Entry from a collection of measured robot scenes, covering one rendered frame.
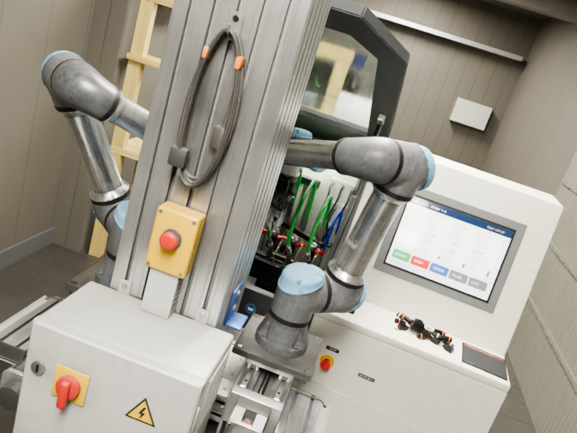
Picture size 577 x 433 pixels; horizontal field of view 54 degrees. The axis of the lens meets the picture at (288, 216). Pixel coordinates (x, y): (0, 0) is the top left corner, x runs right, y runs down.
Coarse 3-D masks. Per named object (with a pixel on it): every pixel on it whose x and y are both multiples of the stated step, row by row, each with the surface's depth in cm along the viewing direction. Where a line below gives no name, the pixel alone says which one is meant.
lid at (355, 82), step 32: (352, 32) 159; (384, 32) 157; (320, 64) 187; (352, 64) 179; (384, 64) 169; (320, 96) 210; (352, 96) 200; (384, 96) 187; (320, 128) 234; (352, 128) 224; (384, 128) 210
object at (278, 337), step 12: (264, 324) 157; (276, 324) 154; (288, 324) 153; (300, 324) 154; (264, 336) 157; (276, 336) 153; (288, 336) 153; (300, 336) 155; (264, 348) 155; (276, 348) 153; (288, 348) 154; (300, 348) 156
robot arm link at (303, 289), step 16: (288, 272) 152; (304, 272) 153; (320, 272) 155; (288, 288) 151; (304, 288) 150; (320, 288) 153; (272, 304) 156; (288, 304) 151; (304, 304) 151; (320, 304) 154; (288, 320) 152; (304, 320) 154
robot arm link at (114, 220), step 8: (112, 208) 162; (120, 208) 157; (112, 216) 160; (120, 216) 155; (104, 224) 163; (112, 224) 158; (120, 224) 155; (112, 232) 158; (120, 232) 156; (112, 240) 158; (112, 248) 158
